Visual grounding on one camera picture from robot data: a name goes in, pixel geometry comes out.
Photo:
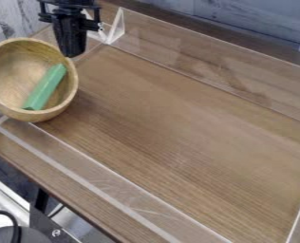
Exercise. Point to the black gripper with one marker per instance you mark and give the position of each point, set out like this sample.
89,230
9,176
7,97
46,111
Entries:
73,17

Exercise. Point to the brown wooden bowl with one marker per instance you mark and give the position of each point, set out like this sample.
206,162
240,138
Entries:
26,57

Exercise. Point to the green rectangular block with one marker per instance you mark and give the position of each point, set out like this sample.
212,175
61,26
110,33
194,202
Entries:
45,88

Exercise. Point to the black metal table leg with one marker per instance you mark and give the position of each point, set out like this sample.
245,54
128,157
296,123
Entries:
42,201

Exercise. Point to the dark grey round base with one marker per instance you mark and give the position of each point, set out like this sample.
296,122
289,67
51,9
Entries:
25,235

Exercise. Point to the clear acrylic corner bracket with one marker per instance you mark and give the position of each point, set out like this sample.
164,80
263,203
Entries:
112,32

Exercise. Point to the clear acrylic rear wall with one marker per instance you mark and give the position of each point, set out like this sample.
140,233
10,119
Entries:
255,76

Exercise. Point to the clear acrylic wall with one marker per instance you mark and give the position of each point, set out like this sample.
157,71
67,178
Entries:
255,76
130,214

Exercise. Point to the grey metal bracket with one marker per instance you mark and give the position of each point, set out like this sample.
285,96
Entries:
42,223

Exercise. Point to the clear acrylic front wall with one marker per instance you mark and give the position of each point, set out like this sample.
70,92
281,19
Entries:
130,214

